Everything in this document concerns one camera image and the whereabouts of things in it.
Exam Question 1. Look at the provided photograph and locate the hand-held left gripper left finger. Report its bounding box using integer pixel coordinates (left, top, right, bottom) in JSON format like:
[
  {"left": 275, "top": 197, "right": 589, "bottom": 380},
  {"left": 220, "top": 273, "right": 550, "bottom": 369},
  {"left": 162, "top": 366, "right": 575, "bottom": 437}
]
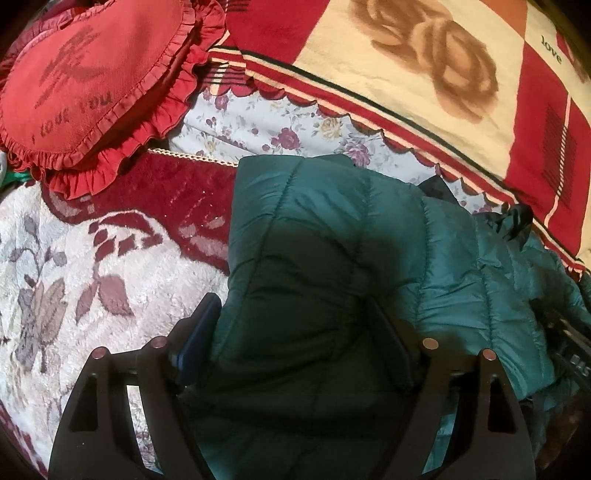
[{"left": 48, "top": 292, "right": 223, "bottom": 480}]

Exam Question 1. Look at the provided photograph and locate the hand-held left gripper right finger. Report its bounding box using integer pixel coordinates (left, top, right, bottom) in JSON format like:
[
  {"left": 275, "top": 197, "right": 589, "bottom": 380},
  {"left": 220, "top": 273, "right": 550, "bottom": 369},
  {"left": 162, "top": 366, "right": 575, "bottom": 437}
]
[{"left": 367, "top": 298, "right": 537, "bottom": 480}]

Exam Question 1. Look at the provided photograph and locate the green puffer jacket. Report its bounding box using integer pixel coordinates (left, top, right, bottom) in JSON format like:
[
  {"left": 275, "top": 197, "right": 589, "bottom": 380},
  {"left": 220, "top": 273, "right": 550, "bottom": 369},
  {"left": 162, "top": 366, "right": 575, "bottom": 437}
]
[{"left": 185, "top": 154, "right": 591, "bottom": 480}]

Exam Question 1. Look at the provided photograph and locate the plush red and white blanket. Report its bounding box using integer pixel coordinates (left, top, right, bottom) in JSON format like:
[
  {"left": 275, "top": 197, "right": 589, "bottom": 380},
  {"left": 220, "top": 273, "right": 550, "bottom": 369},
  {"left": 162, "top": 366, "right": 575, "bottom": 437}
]
[{"left": 0, "top": 150, "right": 241, "bottom": 480}]

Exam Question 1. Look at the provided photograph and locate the floral bed sheet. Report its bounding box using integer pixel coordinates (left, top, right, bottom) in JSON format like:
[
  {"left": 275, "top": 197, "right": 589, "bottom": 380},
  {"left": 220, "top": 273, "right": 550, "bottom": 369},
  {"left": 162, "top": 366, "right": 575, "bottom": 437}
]
[{"left": 173, "top": 88, "right": 522, "bottom": 217}]

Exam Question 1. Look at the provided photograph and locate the red heart-shaped ruffled pillow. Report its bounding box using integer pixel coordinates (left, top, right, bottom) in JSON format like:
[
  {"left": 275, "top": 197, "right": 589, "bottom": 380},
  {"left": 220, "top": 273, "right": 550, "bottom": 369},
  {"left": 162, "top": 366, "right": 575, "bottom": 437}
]
[{"left": 0, "top": 0, "right": 232, "bottom": 200}]

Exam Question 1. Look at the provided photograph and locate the red and cream rose blanket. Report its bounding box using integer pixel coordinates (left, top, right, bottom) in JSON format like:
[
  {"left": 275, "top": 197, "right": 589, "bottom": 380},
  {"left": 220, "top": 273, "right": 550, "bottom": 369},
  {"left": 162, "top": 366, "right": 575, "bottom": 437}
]
[{"left": 208, "top": 0, "right": 591, "bottom": 278}]

